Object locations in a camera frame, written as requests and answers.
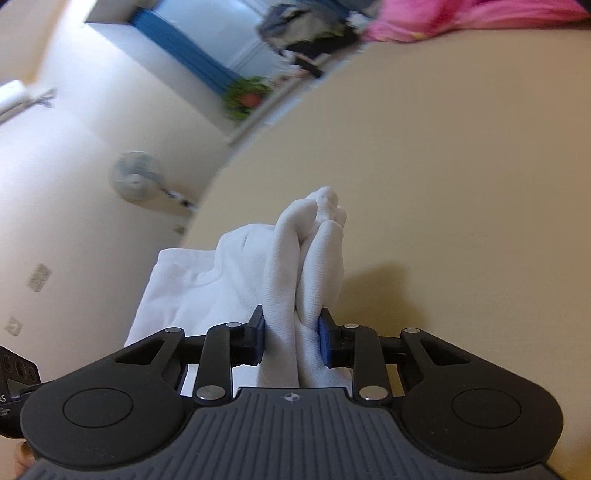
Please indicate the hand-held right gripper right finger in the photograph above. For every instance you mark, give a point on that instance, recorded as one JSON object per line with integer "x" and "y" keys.
{"x": 323, "y": 339}

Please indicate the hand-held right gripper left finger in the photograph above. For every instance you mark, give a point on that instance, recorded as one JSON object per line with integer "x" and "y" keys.
{"x": 261, "y": 334}

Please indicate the white long-sleeved shirt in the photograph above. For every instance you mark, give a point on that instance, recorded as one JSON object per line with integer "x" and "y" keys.
{"x": 286, "y": 258}

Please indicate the pile of dark clothes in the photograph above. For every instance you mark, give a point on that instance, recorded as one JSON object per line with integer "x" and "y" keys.
{"x": 304, "y": 32}

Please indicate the person's left hand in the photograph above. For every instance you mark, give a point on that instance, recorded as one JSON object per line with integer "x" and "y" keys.
{"x": 23, "y": 457}

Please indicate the white windowsill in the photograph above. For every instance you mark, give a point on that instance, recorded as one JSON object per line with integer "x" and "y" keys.
{"x": 277, "y": 104}

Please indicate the potted green plant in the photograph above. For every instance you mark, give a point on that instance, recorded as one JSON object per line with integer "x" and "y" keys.
{"x": 245, "y": 97}

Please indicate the white air conditioner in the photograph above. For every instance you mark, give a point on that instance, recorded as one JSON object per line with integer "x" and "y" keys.
{"x": 11, "y": 98}

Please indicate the blue curtain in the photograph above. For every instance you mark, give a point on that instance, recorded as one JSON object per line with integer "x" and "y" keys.
{"x": 184, "y": 50}

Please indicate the window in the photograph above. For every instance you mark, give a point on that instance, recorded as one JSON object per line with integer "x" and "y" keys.
{"x": 221, "y": 32}

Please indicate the pink quilt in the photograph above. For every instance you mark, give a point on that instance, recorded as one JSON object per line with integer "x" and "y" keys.
{"x": 438, "y": 18}

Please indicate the white wall fan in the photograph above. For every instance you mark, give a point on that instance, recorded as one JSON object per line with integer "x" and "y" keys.
{"x": 134, "y": 175}

